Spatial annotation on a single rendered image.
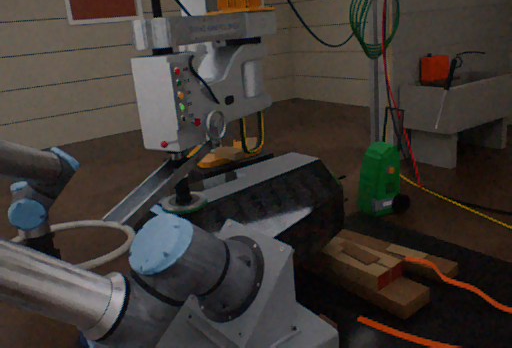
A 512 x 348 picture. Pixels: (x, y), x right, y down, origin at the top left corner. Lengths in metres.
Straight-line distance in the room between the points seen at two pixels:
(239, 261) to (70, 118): 7.16
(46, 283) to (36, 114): 7.14
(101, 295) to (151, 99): 1.17
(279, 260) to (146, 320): 0.34
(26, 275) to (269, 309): 0.54
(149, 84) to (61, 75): 6.09
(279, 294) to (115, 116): 7.36
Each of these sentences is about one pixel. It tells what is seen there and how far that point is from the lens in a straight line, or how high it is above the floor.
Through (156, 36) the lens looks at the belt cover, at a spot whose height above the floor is 1.62.
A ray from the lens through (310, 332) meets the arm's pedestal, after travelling 1.27.
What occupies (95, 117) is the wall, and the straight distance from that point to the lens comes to 8.26.
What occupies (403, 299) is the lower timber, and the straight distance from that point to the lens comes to 2.75.
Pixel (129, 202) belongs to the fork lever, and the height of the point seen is 0.94.
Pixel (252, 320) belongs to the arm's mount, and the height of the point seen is 0.96.
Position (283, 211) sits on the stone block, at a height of 0.68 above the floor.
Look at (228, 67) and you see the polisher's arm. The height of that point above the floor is 1.43.
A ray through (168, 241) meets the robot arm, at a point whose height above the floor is 1.19.
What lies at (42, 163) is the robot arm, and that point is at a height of 1.34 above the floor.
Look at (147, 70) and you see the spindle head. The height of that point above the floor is 1.48.
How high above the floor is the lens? 1.63
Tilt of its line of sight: 16 degrees down
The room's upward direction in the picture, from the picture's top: 5 degrees counter-clockwise
